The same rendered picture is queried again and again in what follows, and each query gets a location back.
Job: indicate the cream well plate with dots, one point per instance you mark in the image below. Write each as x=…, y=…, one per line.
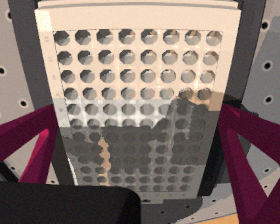
x=160, y=158

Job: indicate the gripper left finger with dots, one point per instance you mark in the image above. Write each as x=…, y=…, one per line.
x=16, y=133

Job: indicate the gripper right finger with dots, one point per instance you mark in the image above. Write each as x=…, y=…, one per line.
x=248, y=193

